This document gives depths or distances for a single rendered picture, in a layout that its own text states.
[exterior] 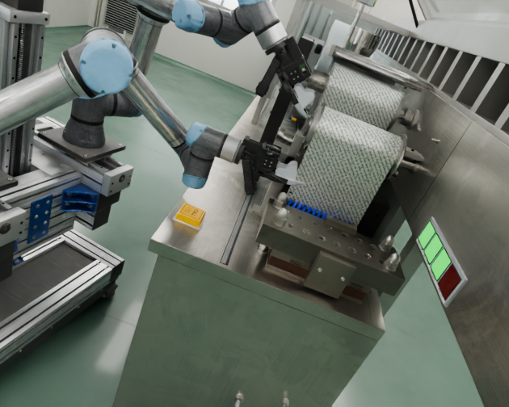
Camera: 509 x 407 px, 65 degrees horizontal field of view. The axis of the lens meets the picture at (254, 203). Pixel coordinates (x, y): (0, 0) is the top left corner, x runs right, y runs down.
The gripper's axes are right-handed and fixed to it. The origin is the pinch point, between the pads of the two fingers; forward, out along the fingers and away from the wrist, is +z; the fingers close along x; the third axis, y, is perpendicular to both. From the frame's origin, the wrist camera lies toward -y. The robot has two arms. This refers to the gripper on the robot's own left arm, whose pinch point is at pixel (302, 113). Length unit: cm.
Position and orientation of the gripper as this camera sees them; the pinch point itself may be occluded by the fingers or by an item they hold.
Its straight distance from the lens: 118.5
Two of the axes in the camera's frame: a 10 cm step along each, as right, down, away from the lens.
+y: 8.6, -3.9, -3.3
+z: 4.9, 8.1, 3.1
